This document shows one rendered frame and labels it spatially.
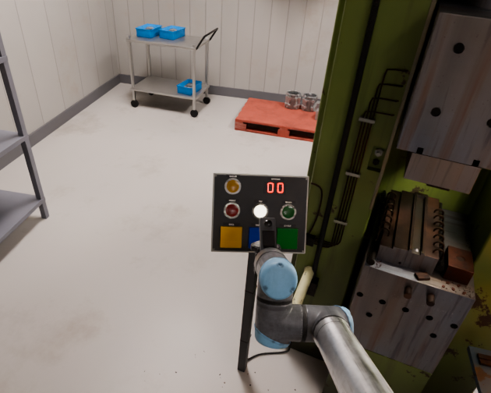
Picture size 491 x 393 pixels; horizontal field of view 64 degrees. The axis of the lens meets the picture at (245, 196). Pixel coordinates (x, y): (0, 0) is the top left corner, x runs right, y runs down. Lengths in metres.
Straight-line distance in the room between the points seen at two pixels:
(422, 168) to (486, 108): 0.24
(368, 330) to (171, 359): 1.06
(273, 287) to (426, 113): 0.70
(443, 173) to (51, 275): 2.33
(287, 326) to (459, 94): 0.79
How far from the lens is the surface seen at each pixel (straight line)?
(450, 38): 1.25
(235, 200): 1.39
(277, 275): 0.95
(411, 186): 1.96
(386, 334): 1.77
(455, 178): 1.39
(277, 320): 0.99
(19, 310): 2.71
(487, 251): 1.72
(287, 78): 5.33
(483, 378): 1.72
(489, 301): 1.88
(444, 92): 1.29
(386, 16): 1.39
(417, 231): 1.67
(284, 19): 5.18
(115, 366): 2.31
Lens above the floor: 1.92
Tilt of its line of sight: 34 degrees down
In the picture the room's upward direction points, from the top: 5 degrees clockwise
